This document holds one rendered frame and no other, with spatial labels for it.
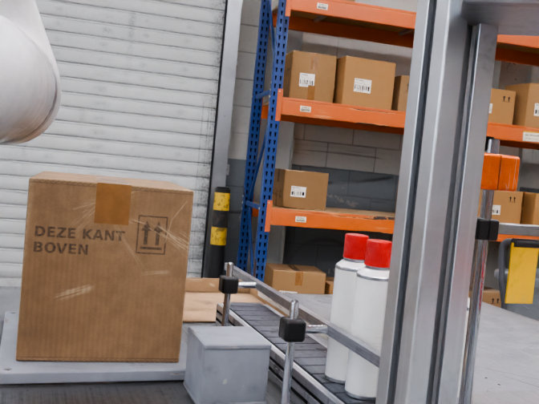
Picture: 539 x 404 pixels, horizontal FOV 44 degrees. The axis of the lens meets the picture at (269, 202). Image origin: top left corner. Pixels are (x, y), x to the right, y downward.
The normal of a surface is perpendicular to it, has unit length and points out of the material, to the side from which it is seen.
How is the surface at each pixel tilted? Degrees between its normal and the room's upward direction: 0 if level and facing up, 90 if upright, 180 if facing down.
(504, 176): 90
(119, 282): 90
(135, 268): 90
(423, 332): 90
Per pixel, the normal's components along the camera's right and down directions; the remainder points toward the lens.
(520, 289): 0.34, 0.08
